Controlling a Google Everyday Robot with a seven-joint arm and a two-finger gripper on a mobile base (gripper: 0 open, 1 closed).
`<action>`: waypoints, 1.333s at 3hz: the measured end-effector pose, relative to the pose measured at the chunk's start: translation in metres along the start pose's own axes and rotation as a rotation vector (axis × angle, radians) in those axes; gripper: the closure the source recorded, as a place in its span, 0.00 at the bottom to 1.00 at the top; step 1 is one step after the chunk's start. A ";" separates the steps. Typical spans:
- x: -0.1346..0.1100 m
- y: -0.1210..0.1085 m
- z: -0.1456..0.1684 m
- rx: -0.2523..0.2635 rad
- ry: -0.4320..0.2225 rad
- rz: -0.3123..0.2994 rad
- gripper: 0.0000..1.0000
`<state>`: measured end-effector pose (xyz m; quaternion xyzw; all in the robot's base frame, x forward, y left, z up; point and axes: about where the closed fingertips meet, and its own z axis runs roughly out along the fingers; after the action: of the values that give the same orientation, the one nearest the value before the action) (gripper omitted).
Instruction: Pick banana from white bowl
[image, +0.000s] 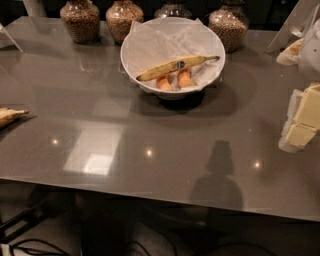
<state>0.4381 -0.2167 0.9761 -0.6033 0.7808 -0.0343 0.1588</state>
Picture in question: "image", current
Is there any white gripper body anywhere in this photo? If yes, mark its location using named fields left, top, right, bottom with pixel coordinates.
left=299, top=18, right=320, bottom=81

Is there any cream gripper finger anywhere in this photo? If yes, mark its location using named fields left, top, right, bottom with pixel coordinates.
left=276, top=38, right=304, bottom=65

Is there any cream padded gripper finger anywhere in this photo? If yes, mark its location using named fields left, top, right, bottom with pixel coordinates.
left=278, top=83, right=320, bottom=153

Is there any yellow banana with sticker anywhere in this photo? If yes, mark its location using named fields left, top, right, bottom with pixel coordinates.
left=136, top=55, right=220, bottom=81

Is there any white bowl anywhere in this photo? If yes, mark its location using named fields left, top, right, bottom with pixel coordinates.
left=119, top=16, right=227, bottom=101

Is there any banana at left edge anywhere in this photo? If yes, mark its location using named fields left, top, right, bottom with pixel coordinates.
left=0, top=108, right=29, bottom=128

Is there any white panel at top right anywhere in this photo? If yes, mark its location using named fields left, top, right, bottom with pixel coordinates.
left=267, top=0, right=320, bottom=52

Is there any glass jar of grains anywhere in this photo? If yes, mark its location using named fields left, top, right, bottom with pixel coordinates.
left=60, top=0, right=100, bottom=44
left=106, top=0, right=144, bottom=44
left=208, top=0, right=249, bottom=53

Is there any white paper liner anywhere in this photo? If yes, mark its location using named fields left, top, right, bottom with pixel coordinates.
left=124, top=18, right=224, bottom=90

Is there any black floor cable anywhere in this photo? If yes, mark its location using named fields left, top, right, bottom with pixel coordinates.
left=8, top=238, right=72, bottom=256

